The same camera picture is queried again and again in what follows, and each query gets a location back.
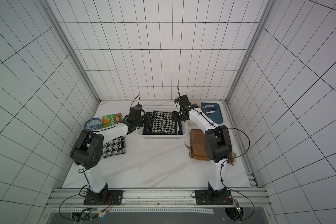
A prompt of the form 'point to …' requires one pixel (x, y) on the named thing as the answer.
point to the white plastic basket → (169, 108)
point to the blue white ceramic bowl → (92, 124)
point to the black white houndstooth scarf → (163, 123)
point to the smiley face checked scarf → (115, 146)
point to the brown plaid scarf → (197, 149)
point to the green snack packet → (110, 120)
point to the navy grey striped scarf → (147, 125)
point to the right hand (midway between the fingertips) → (170, 117)
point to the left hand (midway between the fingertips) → (151, 120)
